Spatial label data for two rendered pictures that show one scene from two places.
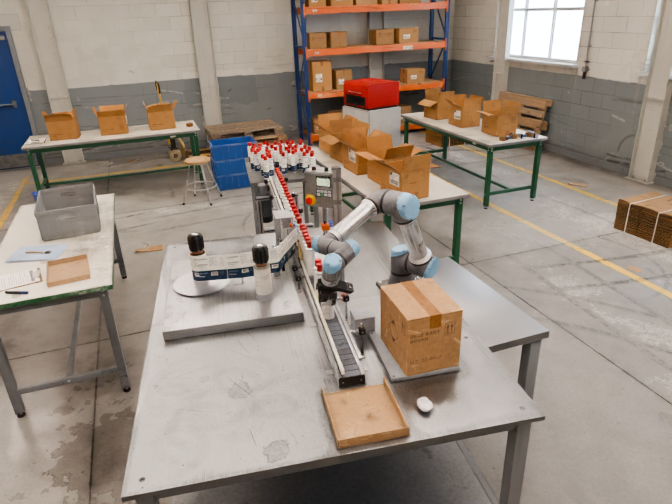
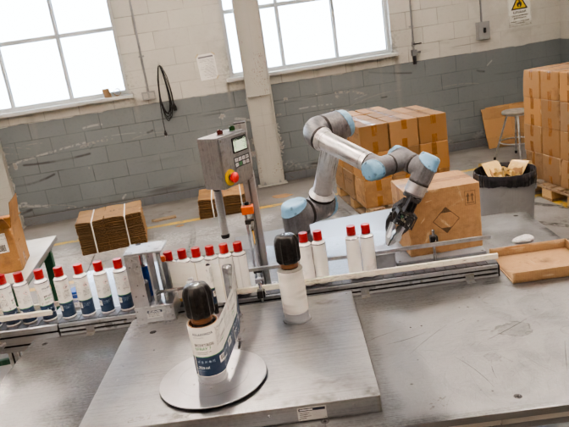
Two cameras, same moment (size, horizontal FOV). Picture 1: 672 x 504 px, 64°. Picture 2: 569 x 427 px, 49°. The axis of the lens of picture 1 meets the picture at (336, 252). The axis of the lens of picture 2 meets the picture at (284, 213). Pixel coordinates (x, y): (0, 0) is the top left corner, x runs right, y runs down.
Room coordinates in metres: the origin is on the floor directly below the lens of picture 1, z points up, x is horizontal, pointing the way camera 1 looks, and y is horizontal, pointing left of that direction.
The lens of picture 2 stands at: (1.99, 2.23, 1.80)
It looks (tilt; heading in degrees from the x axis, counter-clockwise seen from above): 16 degrees down; 283
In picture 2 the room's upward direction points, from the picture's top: 9 degrees counter-clockwise
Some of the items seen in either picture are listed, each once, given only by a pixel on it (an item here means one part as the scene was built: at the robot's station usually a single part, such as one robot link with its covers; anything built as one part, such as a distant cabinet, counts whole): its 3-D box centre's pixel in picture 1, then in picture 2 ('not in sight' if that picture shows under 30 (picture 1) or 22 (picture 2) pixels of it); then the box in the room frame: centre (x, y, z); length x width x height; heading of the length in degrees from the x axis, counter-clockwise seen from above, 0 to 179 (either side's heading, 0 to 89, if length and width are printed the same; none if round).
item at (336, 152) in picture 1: (344, 141); not in sight; (5.55, -0.13, 0.97); 0.44 x 0.38 x 0.37; 114
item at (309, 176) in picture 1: (322, 187); (226, 158); (2.69, 0.06, 1.38); 0.17 x 0.10 x 0.19; 66
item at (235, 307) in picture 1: (231, 288); (235, 357); (2.61, 0.58, 0.86); 0.80 x 0.67 x 0.05; 11
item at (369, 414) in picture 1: (363, 409); (540, 259); (1.60, -0.08, 0.85); 0.30 x 0.26 x 0.04; 11
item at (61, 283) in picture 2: not in sight; (63, 291); (3.35, 0.27, 0.98); 0.05 x 0.05 x 0.20
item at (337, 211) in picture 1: (338, 228); (253, 207); (2.64, -0.02, 1.16); 0.04 x 0.04 x 0.67; 11
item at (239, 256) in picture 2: (310, 258); (240, 268); (2.68, 0.14, 0.98); 0.05 x 0.05 x 0.20
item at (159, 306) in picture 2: (286, 234); (152, 281); (2.97, 0.29, 1.01); 0.14 x 0.13 x 0.26; 11
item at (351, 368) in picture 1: (315, 287); (276, 293); (2.57, 0.12, 0.86); 1.65 x 0.08 x 0.04; 11
